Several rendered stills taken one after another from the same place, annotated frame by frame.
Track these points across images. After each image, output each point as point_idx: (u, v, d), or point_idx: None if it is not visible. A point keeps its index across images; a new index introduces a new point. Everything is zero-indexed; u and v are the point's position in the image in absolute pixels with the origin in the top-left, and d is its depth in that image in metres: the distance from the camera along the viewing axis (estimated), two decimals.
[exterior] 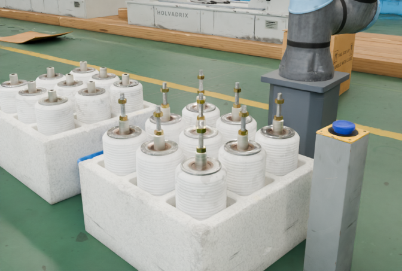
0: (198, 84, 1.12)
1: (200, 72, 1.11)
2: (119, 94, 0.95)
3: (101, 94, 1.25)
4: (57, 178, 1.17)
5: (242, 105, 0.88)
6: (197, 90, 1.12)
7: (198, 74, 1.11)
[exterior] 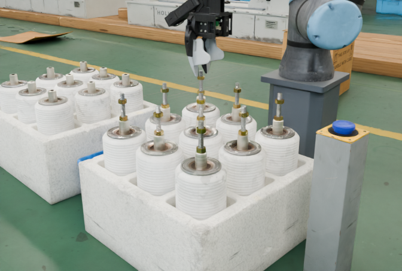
0: (201, 85, 1.12)
1: (199, 73, 1.11)
2: (119, 94, 0.95)
3: (101, 94, 1.25)
4: (57, 178, 1.17)
5: (242, 105, 0.88)
6: (203, 91, 1.12)
7: (201, 75, 1.11)
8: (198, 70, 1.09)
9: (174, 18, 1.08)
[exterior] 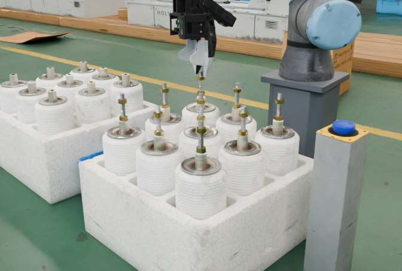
0: (203, 85, 1.12)
1: (202, 74, 1.11)
2: (119, 94, 0.95)
3: (101, 94, 1.25)
4: (57, 178, 1.17)
5: (242, 105, 0.88)
6: (202, 90, 1.13)
7: (202, 75, 1.11)
8: (196, 69, 1.12)
9: None
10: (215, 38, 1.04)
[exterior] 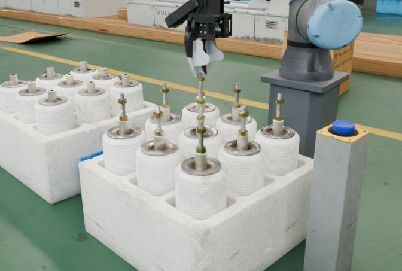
0: (200, 86, 1.12)
1: (198, 75, 1.11)
2: (119, 94, 0.95)
3: (101, 94, 1.25)
4: (57, 178, 1.17)
5: (242, 105, 0.88)
6: (202, 93, 1.12)
7: (200, 76, 1.11)
8: (197, 72, 1.09)
9: (174, 19, 1.08)
10: None
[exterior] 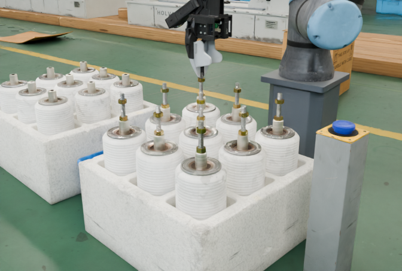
0: (200, 86, 1.13)
1: (202, 75, 1.12)
2: (119, 94, 0.95)
3: (101, 94, 1.25)
4: (57, 178, 1.17)
5: (242, 105, 0.88)
6: (197, 92, 1.13)
7: (200, 76, 1.12)
8: (200, 72, 1.10)
9: (174, 20, 1.08)
10: None
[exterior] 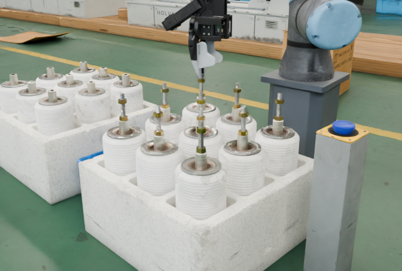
0: (203, 87, 1.12)
1: (202, 76, 1.11)
2: (119, 94, 0.95)
3: (101, 94, 1.25)
4: (57, 178, 1.17)
5: (242, 105, 0.88)
6: (204, 93, 1.13)
7: (203, 78, 1.11)
8: (201, 72, 1.10)
9: (174, 22, 1.07)
10: None
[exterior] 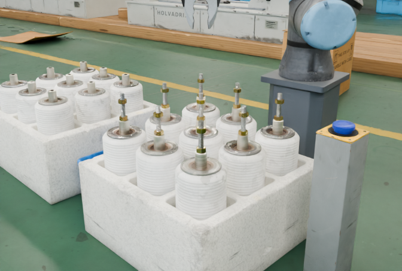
0: (199, 88, 1.12)
1: (198, 76, 1.11)
2: (119, 94, 0.95)
3: (101, 94, 1.25)
4: (57, 178, 1.17)
5: (242, 105, 0.88)
6: None
7: (199, 78, 1.11)
8: (207, 23, 1.07)
9: None
10: None
